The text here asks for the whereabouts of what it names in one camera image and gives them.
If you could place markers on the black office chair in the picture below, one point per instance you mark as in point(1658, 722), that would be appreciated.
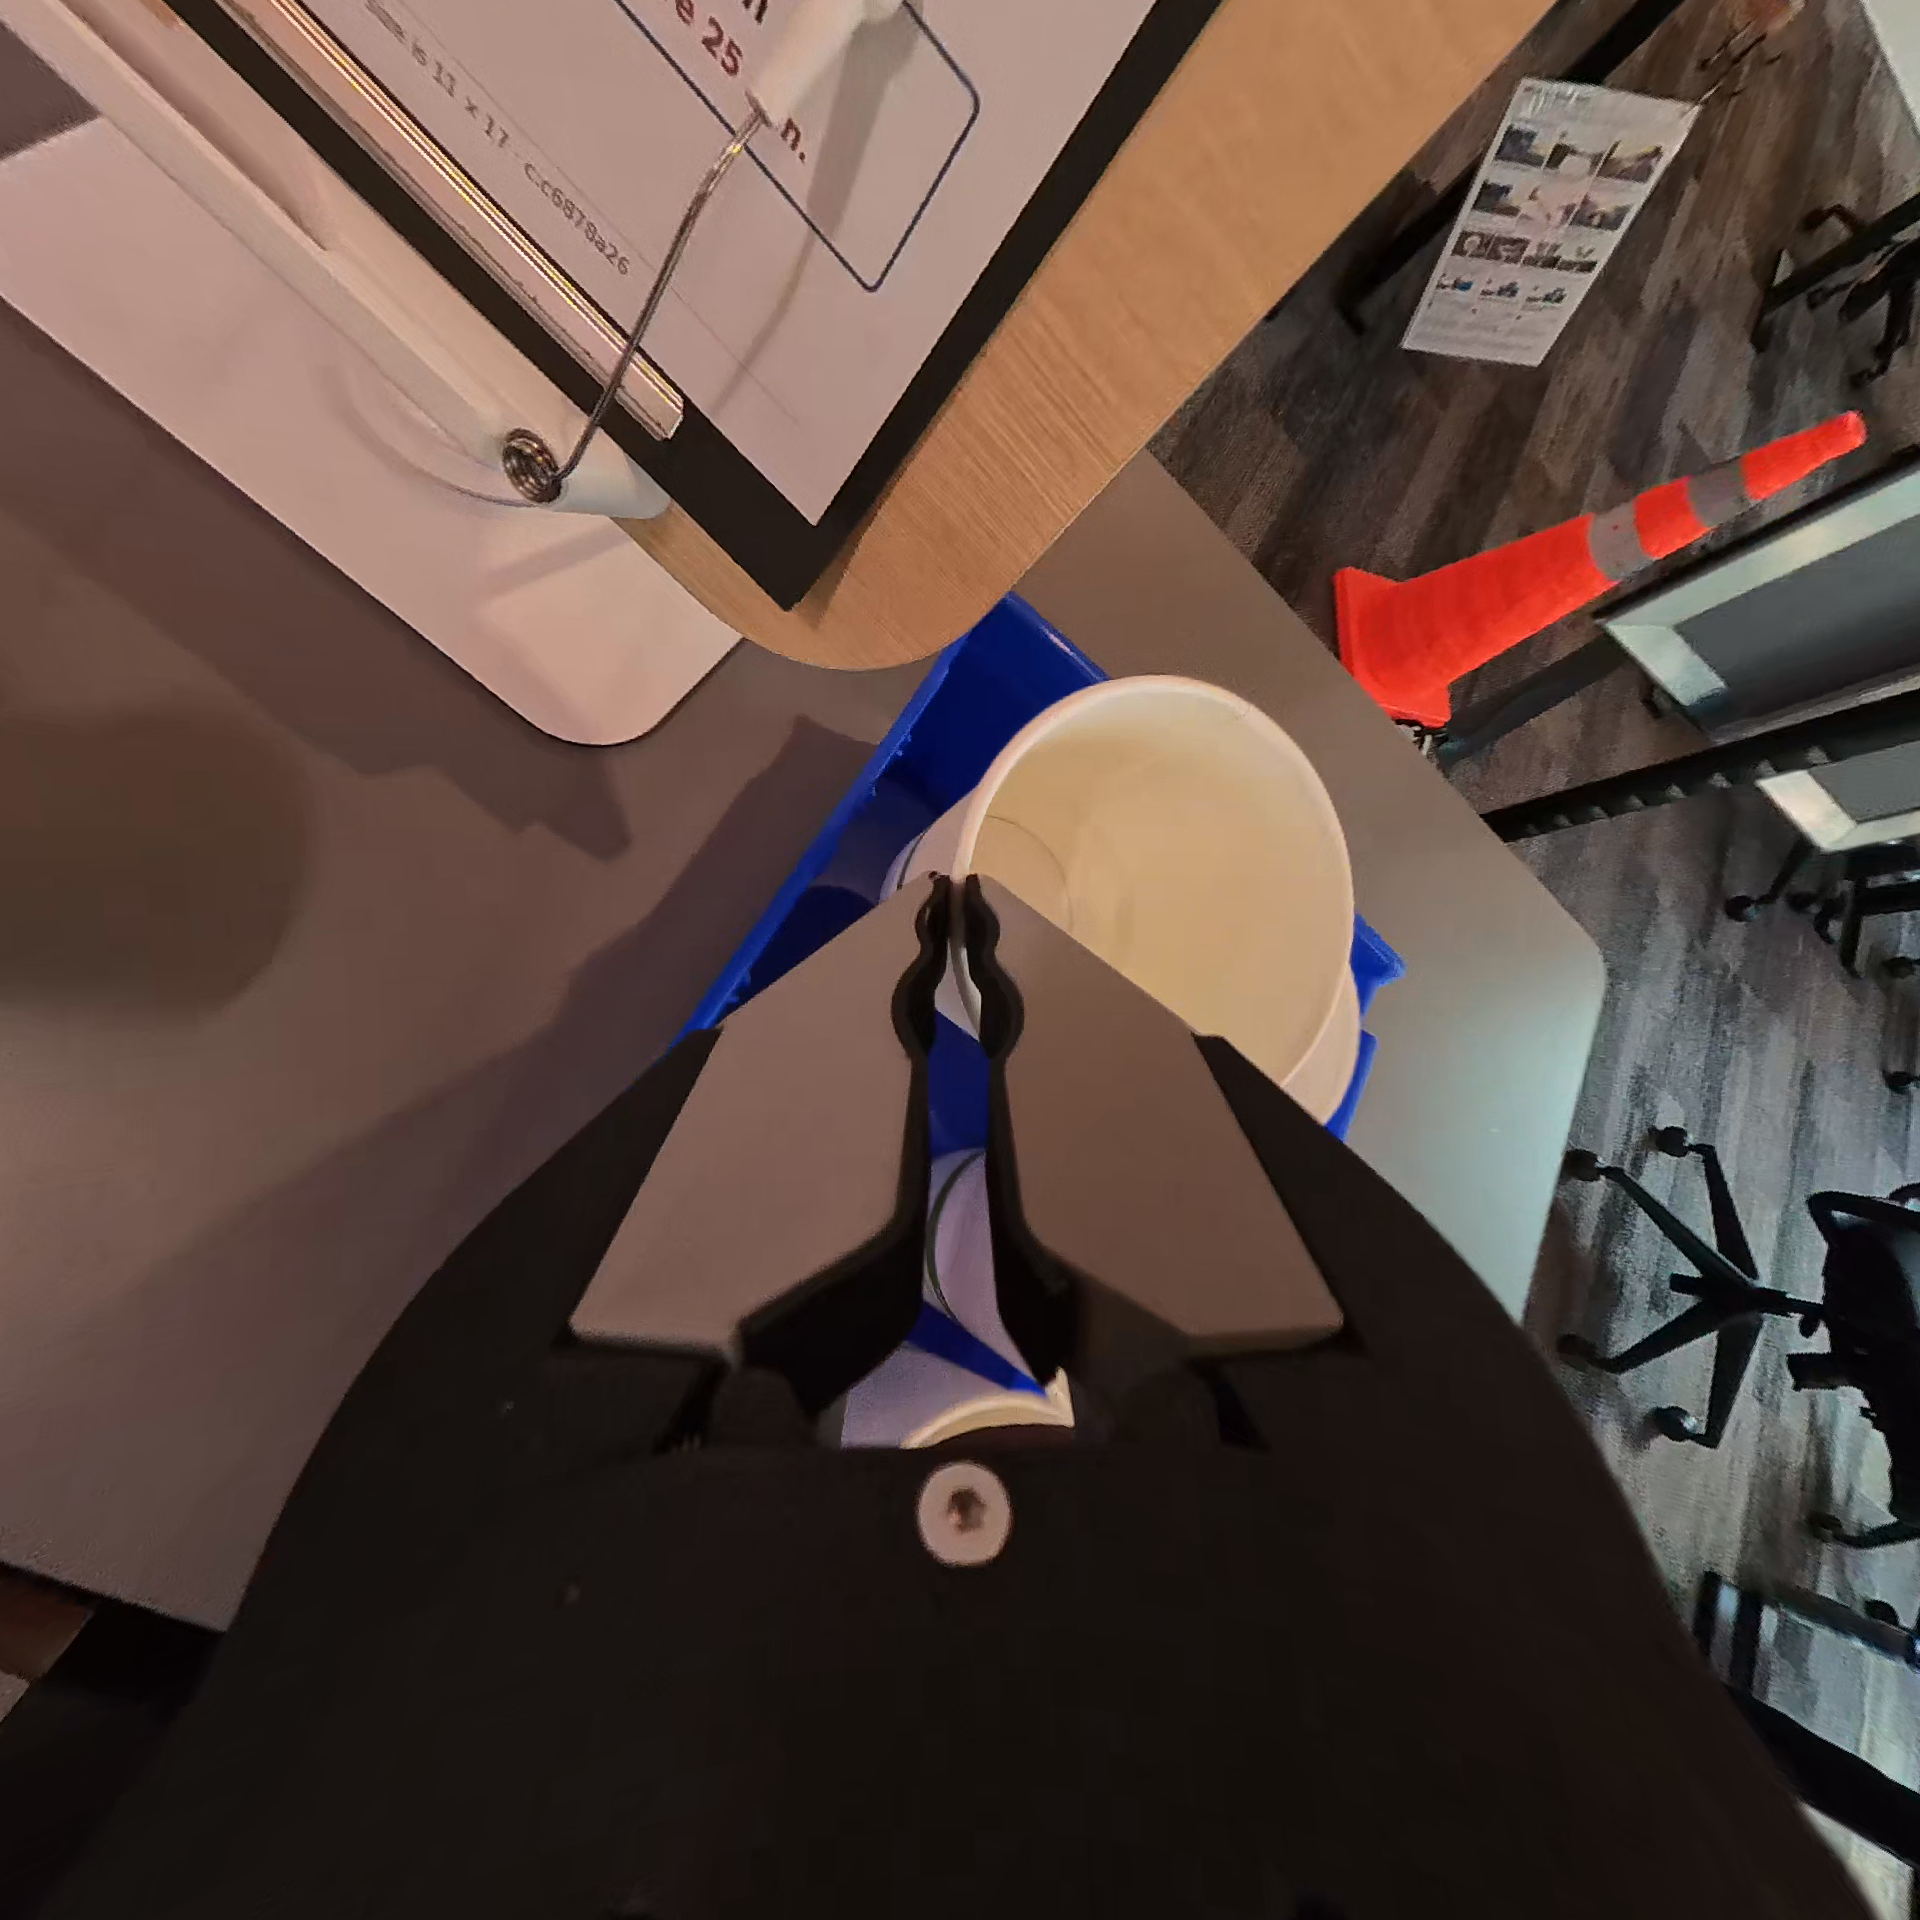
point(1869, 1290)
point(1862, 902)

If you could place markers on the grey framed panel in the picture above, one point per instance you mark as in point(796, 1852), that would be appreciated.
point(1770, 630)

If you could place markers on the printed instruction sheet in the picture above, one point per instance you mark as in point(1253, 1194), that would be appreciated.
point(901, 148)

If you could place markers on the blue plastic bin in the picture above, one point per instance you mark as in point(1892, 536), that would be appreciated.
point(961, 660)

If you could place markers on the printed photo leaflet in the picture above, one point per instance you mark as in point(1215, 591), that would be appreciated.
point(1554, 224)

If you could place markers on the orange traffic cone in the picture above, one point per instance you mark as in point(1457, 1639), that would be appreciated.
point(1500, 600)

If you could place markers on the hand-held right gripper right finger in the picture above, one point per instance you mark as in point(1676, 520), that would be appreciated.
point(1155, 1185)

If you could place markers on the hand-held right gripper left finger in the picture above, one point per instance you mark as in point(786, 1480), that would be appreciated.
point(781, 1171)

